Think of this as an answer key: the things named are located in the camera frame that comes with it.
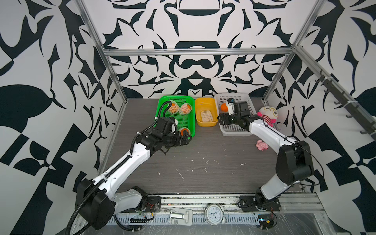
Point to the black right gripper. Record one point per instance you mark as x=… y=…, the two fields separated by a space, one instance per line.
x=226 y=118

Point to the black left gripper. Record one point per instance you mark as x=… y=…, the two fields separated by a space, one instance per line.
x=183 y=142

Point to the white perforated plastic basket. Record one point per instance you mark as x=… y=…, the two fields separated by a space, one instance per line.
x=233 y=129

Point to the orange being unwrapped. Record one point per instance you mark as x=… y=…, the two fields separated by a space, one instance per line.
x=224 y=108

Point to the white foam net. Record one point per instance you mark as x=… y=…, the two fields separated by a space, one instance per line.
x=206 y=116

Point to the netted orange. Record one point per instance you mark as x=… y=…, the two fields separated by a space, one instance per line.
x=185 y=109
x=174 y=108
x=184 y=132

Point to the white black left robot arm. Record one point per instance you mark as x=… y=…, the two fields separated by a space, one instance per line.
x=97 y=200

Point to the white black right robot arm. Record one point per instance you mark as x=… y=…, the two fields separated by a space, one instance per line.
x=294 y=161

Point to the pink white plush doll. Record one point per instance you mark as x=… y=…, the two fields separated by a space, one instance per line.
x=269 y=114

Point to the yellow plastic tub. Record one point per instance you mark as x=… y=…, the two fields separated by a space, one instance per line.
x=202 y=104

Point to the green plastic basket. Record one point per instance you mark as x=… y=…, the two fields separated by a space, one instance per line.
x=184 y=121

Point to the small pink pig toy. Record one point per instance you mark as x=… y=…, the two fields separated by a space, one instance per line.
x=261 y=145

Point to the white rectangular device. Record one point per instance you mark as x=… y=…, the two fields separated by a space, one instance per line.
x=179 y=216

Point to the white analog clock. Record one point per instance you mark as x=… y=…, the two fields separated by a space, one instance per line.
x=214 y=214

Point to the small circuit board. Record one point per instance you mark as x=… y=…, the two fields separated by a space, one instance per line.
x=265 y=222

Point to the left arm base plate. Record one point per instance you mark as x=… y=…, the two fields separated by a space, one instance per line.
x=149 y=204

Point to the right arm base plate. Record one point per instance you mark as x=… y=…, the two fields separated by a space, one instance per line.
x=258 y=203

